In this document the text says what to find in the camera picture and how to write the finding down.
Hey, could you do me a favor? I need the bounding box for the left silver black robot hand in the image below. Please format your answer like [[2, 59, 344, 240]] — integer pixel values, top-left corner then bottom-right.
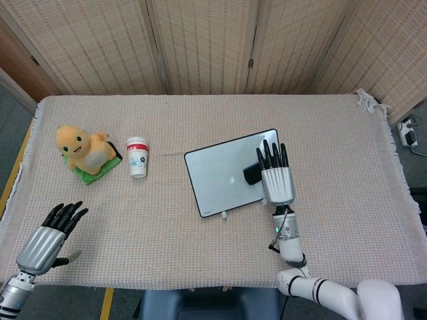
[[15, 201, 89, 276]]

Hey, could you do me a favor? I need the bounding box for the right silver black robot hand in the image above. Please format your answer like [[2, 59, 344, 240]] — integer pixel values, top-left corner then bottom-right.
[[256, 139, 298, 205]]

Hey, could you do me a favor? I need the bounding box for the black-framed whiteboard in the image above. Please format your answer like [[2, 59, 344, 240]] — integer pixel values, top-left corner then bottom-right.
[[183, 128, 280, 219]]

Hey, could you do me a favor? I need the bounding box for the green cloth pad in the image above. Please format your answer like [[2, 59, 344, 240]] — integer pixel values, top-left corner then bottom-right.
[[64, 153, 123, 185]]

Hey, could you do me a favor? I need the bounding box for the yellow plush toy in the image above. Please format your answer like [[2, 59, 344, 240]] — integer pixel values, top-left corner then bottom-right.
[[55, 125, 114, 175]]

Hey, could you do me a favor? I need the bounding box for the beige woven tablecloth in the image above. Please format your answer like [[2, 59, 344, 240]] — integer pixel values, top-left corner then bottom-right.
[[0, 88, 422, 290]]

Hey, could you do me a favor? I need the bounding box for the black flat object under plush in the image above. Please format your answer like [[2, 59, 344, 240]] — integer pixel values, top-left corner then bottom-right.
[[105, 141, 123, 159]]

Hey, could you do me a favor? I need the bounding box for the white paper cup red band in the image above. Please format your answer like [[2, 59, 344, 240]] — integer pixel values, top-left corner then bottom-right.
[[125, 136, 149, 179]]

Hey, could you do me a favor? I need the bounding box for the white power strip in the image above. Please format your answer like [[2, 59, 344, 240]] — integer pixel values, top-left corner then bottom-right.
[[398, 116, 419, 147]]

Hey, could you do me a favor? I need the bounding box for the bamboo folding screen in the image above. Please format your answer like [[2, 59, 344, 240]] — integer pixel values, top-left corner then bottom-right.
[[0, 0, 427, 126]]

